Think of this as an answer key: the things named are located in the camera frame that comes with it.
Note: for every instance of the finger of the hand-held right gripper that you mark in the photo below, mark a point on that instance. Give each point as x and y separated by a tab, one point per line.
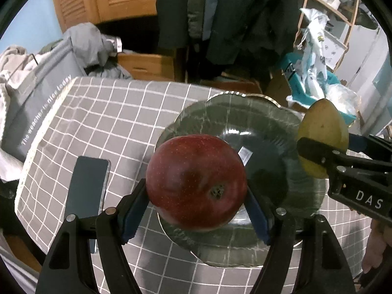
315	151
364	145

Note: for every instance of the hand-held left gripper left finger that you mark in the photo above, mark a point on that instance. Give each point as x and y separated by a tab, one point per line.
134	213

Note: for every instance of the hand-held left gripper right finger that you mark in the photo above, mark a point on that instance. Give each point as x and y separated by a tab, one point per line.
256	214

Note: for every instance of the yellow-green pear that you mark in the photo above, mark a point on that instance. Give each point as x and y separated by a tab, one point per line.
324	122

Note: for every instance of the green glass plate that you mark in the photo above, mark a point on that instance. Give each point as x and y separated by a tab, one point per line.
260	128

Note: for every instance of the dark red apple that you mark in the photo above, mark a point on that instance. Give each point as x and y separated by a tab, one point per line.
190	177

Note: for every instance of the person's right hand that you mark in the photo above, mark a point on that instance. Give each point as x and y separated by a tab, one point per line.
375	251

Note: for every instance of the clear plastic bag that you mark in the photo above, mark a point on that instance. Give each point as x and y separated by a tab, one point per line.
341	98

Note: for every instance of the dark smartphone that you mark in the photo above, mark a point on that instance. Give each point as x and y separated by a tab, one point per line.
87	183

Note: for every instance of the large cardboard box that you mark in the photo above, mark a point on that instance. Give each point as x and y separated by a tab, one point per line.
275	85

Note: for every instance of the teal box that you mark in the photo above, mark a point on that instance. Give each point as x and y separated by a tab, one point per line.
294	76

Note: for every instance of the tall white plastic bag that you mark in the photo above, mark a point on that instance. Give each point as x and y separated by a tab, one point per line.
315	52

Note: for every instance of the white patterned box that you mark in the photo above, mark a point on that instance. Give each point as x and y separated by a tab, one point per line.
335	49

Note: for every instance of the grey checked tablecloth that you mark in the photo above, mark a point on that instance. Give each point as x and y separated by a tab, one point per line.
116	113

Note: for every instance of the wooden shelf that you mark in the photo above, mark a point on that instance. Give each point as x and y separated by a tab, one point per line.
352	18

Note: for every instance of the wooden drawer box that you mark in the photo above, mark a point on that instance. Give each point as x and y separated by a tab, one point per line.
147	66

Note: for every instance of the grey fabric bag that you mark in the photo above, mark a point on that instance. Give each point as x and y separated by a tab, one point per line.
30	104

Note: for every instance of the large black hanging coat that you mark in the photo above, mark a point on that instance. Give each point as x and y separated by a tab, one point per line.
251	15

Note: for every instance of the grey jacket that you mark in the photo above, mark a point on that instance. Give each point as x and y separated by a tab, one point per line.
85	43

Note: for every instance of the olive hanging jacket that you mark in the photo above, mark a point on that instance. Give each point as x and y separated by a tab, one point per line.
199	6

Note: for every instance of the beige cloth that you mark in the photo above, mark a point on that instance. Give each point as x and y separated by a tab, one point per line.
9	58

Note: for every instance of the dark hanging jacket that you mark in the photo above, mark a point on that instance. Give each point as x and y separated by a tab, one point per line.
171	6

